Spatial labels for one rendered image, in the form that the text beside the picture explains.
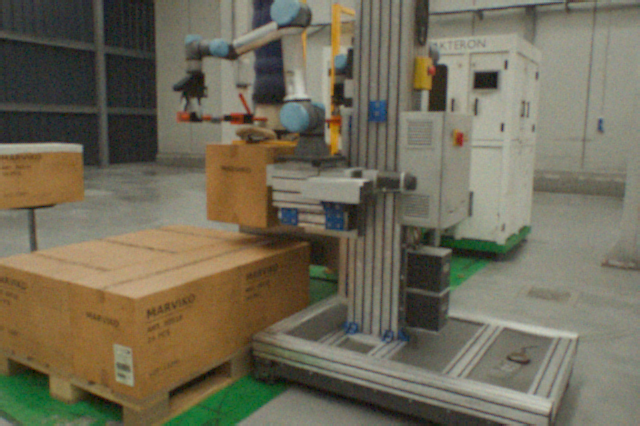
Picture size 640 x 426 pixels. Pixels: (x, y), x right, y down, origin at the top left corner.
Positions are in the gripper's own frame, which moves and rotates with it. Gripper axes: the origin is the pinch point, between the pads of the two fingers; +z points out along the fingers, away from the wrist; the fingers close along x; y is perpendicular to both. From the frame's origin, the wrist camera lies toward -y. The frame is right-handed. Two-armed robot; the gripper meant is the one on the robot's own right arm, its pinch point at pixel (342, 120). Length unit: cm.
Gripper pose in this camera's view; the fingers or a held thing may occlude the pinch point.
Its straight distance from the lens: 310.8
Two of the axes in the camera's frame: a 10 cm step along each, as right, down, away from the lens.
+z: 0.0, 9.9, 1.6
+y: -5.5, 1.3, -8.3
